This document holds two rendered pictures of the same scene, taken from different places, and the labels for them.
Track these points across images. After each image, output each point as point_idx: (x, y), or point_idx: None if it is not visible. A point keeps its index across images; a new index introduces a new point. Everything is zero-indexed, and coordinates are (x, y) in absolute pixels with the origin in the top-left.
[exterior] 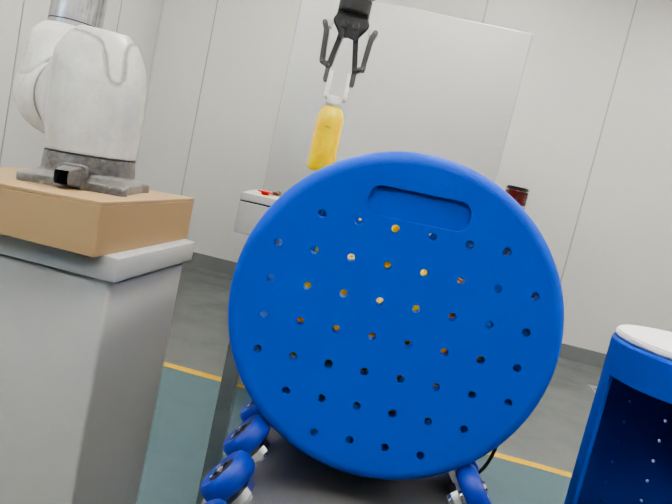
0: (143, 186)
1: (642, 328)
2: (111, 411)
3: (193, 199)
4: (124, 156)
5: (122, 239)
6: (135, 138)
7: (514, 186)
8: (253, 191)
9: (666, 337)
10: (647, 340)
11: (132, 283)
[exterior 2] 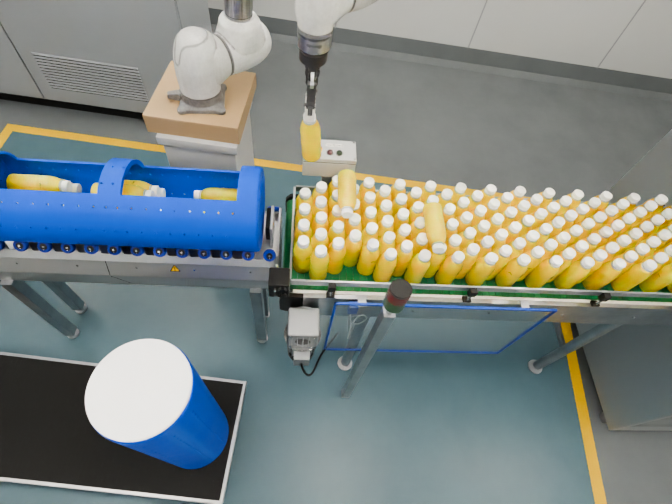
0: (215, 111)
1: (178, 364)
2: None
3: (236, 129)
4: (189, 96)
5: (167, 130)
6: (193, 90)
7: (392, 283)
8: (327, 142)
9: (161, 373)
10: (136, 348)
11: (182, 148)
